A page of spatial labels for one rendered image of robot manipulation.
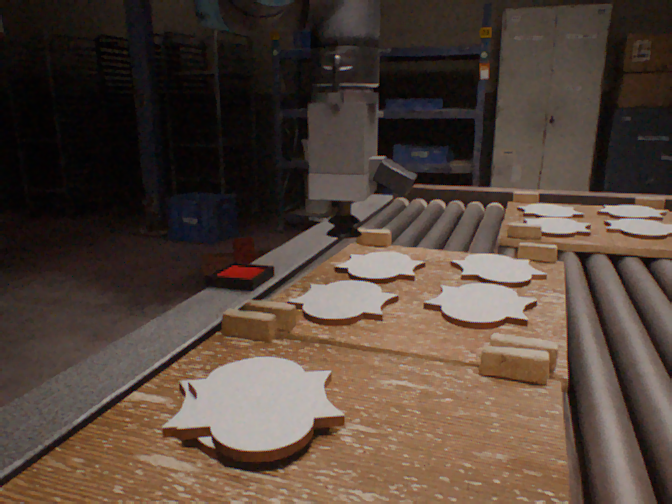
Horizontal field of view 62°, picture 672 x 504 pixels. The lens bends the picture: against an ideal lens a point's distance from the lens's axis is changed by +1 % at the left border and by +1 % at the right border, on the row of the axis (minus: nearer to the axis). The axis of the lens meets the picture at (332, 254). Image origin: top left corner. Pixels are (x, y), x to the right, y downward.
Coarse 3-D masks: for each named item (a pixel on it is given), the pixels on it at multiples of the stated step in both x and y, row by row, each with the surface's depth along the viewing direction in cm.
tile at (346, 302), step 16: (320, 288) 72; (336, 288) 72; (352, 288) 72; (368, 288) 72; (288, 304) 68; (304, 304) 66; (320, 304) 66; (336, 304) 66; (352, 304) 66; (368, 304) 66; (384, 304) 68; (320, 320) 62; (336, 320) 62; (352, 320) 63
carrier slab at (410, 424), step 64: (384, 384) 49; (448, 384) 49; (512, 384) 50; (64, 448) 41; (128, 448) 40; (192, 448) 40; (320, 448) 40; (384, 448) 40; (448, 448) 40; (512, 448) 40
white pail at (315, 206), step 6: (306, 174) 528; (306, 180) 530; (306, 186) 533; (306, 192) 535; (306, 198) 537; (306, 204) 539; (312, 204) 533; (318, 204) 531; (324, 204) 533; (330, 204) 540; (306, 210) 541; (312, 210) 534; (318, 210) 533; (324, 210) 535; (330, 210) 542
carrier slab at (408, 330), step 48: (288, 288) 75; (384, 288) 75; (432, 288) 75; (528, 288) 75; (288, 336) 61; (336, 336) 60; (384, 336) 60; (432, 336) 60; (480, 336) 60; (528, 336) 60
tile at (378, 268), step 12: (384, 252) 89; (348, 264) 82; (360, 264) 82; (372, 264) 82; (384, 264) 82; (396, 264) 82; (408, 264) 82; (420, 264) 83; (360, 276) 77; (372, 276) 77; (384, 276) 77; (396, 276) 78; (408, 276) 78
